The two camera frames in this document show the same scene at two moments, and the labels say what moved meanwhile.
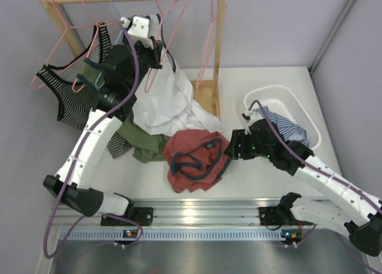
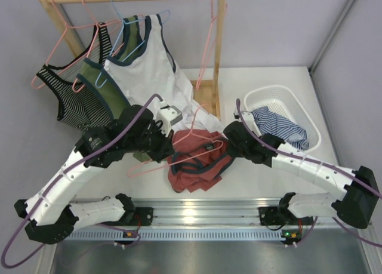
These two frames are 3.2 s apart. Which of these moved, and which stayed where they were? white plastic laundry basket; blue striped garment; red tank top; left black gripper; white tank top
Moved: left black gripper
Stayed: blue striped garment; white plastic laundry basket; red tank top; white tank top
